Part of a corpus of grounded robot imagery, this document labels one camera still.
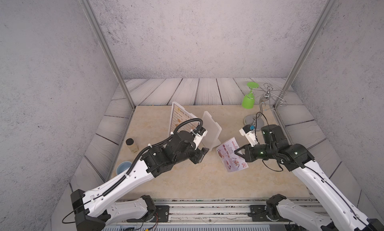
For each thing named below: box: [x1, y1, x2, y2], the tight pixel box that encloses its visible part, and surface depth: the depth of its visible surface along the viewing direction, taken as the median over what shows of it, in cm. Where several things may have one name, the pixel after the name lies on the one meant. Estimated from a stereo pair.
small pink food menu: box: [216, 137, 249, 173], surface depth 71 cm
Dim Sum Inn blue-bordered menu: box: [170, 103, 199, 135], surface depth 84 cm
